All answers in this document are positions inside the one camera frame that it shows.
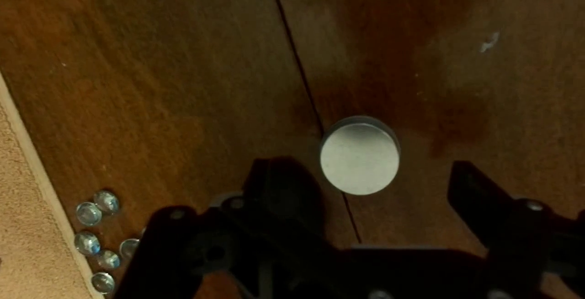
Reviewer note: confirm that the clear glass pebble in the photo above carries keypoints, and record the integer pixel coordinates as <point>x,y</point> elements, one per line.
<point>88,213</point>
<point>87,243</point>
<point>106,201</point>
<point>109,259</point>
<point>129,247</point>
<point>103,283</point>

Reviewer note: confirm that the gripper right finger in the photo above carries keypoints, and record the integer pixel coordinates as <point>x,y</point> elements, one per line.
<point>516,226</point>

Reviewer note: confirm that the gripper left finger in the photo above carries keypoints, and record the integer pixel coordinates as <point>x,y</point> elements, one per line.
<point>274,207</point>

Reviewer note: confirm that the round silver metal lid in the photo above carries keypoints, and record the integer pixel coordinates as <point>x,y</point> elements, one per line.
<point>359,158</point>

